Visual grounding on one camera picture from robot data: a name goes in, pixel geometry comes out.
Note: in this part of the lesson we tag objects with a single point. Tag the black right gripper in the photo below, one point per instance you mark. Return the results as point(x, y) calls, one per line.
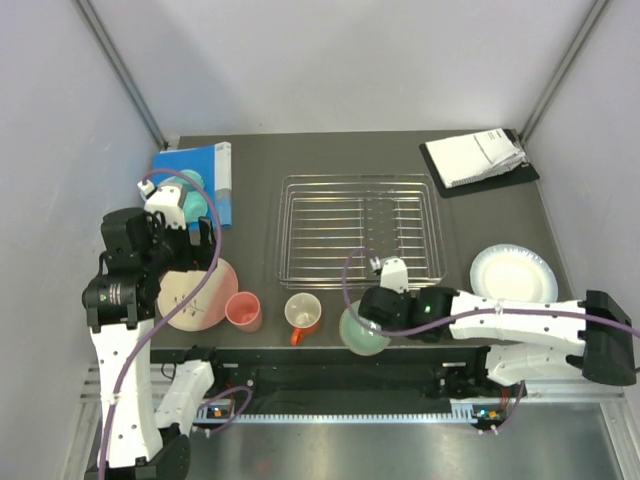
point(390, 328)

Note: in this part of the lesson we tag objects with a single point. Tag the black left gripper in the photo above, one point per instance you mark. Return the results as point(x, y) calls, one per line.
point(195, 256)

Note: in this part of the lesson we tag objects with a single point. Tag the mint green ceramic bowl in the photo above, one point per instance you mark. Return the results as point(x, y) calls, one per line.
point(358, 339)

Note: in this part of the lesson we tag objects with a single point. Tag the white plate blue rim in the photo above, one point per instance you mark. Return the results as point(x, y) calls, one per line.
point(515, 273)

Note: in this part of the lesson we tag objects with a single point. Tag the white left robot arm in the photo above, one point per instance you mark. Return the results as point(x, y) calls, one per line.
point(140, 440)

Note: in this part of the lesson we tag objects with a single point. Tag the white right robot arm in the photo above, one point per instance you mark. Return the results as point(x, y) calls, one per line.
point(592, 336)

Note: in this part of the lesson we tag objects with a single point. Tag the pink plate with leaf motif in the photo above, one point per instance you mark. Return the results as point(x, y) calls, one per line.
point(207, 308)

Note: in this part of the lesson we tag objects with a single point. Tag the pink plastic cup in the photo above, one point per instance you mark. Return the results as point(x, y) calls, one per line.
point(243, 310)

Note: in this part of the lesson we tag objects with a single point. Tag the orange ceramic mug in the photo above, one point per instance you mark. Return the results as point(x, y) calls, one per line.
point(303, 313)

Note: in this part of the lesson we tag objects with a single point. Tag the white paper stack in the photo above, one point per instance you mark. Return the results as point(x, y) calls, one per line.
point(470, 158)

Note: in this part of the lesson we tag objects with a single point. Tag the black clipboard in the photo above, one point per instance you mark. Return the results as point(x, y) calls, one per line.
point(523, 174)

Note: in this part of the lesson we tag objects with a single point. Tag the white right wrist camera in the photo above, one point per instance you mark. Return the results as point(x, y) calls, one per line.
point(392, 273)

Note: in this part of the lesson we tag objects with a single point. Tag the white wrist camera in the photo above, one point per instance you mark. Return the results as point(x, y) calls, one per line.
point(392, 273)
point(165, 203)

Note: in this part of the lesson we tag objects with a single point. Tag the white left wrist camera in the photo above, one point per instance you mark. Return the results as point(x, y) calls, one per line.
point(165, 203)

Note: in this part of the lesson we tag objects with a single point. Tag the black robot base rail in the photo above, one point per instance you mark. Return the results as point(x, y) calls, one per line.
point(433, 374)

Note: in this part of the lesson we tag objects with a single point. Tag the chrome wire dish rack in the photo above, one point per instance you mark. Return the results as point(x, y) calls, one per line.
point(326, 220)

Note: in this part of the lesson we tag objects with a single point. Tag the grey slotted cable duct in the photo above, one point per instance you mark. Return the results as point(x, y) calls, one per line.
point(460, 413)

